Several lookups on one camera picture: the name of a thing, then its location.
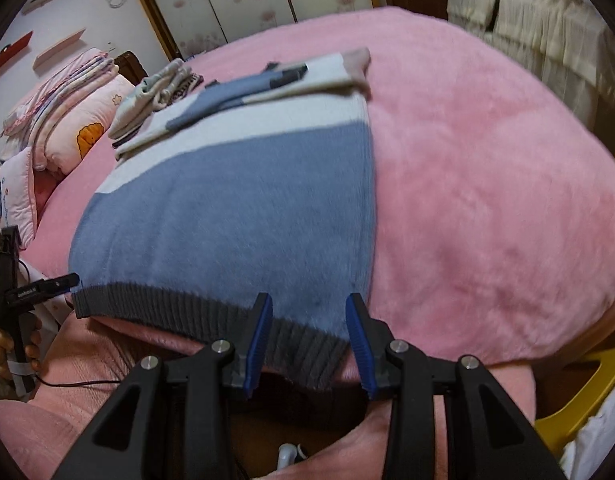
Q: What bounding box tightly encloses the white cloth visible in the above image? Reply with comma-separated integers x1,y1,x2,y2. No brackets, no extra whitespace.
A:
557,400,615,480

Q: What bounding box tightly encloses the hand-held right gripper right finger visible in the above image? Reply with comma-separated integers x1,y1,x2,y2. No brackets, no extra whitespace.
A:
345,291,563,480

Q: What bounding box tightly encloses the lace covered piano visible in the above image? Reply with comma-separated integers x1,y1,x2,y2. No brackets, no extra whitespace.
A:
446,0,615,161

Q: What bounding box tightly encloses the folded quilt with orange print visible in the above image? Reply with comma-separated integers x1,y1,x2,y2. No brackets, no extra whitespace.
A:
38,72,138,176

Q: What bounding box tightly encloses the red wall shelf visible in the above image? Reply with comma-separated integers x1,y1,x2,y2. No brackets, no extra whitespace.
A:
0,31,34,81

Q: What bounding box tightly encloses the person's left hand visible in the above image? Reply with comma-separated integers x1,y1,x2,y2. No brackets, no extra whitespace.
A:
0,312,44,388

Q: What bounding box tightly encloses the colour-block knit sweater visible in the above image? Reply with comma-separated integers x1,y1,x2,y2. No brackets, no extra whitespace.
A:
68,47,378,393

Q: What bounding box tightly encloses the pink fleece bed blanket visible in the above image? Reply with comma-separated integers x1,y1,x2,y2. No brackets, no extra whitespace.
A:
32,6,615,386

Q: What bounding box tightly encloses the stack of folded clothes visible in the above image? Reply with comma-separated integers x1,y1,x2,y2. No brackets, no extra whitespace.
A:
112,74,207,150

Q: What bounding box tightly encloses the wooden bed headboard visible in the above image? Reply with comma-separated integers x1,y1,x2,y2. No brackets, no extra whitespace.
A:
112,51,148,86

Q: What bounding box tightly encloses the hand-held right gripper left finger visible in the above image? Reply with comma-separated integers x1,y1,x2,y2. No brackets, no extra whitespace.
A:
52,291,274,480

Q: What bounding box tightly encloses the white and pink cushion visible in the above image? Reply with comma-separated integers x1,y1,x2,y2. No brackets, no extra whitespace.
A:
0,149,41,241

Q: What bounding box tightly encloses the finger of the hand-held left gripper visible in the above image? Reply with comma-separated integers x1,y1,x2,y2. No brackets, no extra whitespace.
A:
40,272,82,295

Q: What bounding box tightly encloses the stack of pillows and quilts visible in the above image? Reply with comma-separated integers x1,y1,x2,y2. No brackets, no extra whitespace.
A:
8,57,121,171

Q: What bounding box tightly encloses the person's pink fleece clothing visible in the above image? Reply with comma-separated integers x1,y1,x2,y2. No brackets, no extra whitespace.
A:
0,312,538,480

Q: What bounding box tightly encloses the yellow plastic stool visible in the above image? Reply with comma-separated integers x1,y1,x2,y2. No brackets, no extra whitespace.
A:
535,344,615,458

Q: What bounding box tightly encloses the black cable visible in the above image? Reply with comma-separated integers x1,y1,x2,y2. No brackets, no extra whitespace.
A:
15,257,121,390

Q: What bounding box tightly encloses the beige folded garment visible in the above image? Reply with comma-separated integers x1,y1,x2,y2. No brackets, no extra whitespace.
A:
108,95,161,143

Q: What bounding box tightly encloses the light wooden wall shelf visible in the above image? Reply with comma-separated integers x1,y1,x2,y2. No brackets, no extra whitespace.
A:
34,28,87,72

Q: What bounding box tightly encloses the white plastic object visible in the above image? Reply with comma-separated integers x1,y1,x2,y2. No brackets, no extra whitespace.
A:
276,441,309,472

